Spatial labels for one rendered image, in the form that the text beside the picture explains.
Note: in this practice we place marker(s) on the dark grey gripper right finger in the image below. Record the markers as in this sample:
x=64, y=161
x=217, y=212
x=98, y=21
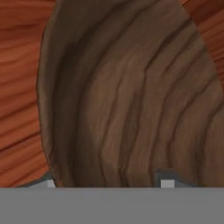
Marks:
x=167, y=180

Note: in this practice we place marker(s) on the brown wooden bowl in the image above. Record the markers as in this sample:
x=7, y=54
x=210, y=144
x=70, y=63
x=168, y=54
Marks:
x=131, y=96

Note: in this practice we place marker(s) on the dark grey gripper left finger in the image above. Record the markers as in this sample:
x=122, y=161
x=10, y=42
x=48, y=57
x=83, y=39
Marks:
x=48, y=182

